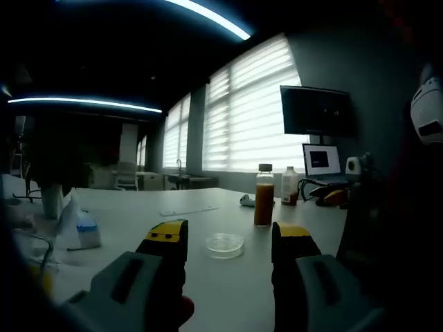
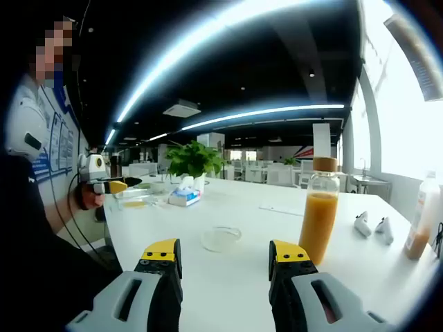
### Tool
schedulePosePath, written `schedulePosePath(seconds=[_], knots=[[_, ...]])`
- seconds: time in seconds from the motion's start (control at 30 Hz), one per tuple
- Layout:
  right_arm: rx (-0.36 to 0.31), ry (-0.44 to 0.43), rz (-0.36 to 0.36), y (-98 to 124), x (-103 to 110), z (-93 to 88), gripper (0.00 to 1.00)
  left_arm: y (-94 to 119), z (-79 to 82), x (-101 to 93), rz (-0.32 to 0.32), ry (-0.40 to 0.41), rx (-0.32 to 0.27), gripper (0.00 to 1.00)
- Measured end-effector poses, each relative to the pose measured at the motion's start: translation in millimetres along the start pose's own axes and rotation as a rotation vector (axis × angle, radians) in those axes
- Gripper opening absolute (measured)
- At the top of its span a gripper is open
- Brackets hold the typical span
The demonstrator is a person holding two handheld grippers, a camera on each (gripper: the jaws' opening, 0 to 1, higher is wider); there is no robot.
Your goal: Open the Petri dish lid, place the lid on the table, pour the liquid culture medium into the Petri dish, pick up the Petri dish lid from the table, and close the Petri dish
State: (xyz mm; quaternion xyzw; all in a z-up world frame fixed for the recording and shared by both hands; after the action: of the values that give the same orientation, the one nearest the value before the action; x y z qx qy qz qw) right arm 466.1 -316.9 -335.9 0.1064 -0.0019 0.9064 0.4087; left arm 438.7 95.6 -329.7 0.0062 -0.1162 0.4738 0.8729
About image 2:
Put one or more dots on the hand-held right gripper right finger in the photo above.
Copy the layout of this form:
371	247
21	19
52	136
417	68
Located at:
301	301

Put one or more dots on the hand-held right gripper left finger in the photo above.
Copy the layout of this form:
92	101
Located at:
104	307

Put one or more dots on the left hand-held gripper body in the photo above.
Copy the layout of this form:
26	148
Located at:
90	169

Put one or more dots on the glass liquid culture medium bottle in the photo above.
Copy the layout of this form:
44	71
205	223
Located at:
318	224

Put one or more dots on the small glass dish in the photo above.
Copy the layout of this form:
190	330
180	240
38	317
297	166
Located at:
221	235

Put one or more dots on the wooden bottle cap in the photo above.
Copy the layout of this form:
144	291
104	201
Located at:
325	164

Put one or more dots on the glass dish with yellow liquid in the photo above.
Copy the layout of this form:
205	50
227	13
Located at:
133	203

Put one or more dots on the plastic bottle with brown liquid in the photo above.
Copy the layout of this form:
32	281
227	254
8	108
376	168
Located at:
420	221

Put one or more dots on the dark brown flask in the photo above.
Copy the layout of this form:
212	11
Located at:
116	166

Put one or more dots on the small white bowl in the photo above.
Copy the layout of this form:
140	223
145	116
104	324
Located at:
157	187

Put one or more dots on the long ceiling light strip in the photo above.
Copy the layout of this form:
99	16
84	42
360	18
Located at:
263	112
128	105
110	137

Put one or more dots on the blue and white tissue box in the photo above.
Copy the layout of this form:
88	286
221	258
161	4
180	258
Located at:
185	198

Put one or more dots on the white table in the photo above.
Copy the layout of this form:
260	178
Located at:
242	287

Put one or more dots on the green potted plant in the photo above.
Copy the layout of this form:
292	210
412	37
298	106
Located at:
194	160

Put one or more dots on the white worn chest device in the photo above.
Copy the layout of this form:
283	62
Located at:
24	121

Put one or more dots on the person's dark-clothed torso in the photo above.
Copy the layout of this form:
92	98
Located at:
34	259

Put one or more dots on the ceiling air conditioner cassette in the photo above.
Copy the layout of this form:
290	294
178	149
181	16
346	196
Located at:
181	109

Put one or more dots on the white handheld controller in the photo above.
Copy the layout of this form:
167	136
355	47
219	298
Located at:
386	231
361	224

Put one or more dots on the row of white office chairs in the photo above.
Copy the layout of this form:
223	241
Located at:
270	173

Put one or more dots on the steel sink with faucet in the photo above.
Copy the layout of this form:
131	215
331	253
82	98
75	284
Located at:
368	180

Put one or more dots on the blue and white wall poster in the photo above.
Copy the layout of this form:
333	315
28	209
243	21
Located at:
64	141

